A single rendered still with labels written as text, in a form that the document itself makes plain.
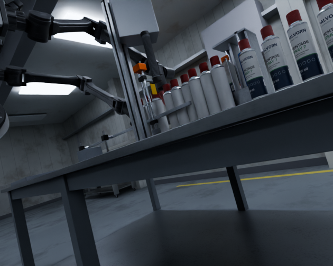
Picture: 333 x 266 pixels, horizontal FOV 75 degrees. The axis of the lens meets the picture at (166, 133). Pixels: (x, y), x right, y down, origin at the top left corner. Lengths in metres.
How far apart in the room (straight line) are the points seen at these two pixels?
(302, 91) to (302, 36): 0.48
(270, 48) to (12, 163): 9.46
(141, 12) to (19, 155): 9.10
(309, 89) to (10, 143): 9.77
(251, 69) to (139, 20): 0.51
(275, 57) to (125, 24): 0.59
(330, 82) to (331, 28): 0.47
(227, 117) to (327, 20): 0.49
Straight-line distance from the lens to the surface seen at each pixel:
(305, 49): 0.73
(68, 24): 1.24
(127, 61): 0.98
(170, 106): 0.95
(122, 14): 1.02
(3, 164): 9.70
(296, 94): 0.27
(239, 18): 4.04
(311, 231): 1.39
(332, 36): 0.73
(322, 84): 0.27
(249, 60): 0.77
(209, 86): 0.83
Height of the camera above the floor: 0.80
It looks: 5 degrees up
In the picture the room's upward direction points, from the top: 15 degrees counter-clockwise
